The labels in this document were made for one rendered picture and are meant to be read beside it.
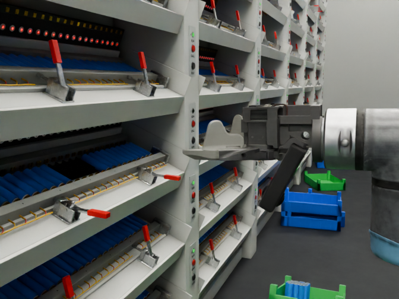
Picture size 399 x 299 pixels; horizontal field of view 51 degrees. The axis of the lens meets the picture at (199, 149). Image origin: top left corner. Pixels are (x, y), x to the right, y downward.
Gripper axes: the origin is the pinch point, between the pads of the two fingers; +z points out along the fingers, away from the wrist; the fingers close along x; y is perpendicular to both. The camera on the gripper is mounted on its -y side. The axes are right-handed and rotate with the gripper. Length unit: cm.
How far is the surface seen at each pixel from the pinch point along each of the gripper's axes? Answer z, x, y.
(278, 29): 19, -170, 41
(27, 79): 22.1, 14.3, 12.3
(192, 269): 17, -35, -39
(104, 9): 16.4, 0.9, 24.2
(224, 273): 22, -76, -59
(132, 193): 17.3, -6.3, -10.2
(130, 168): 20.5, -11.3, -6.3
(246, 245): 20, -101, -57
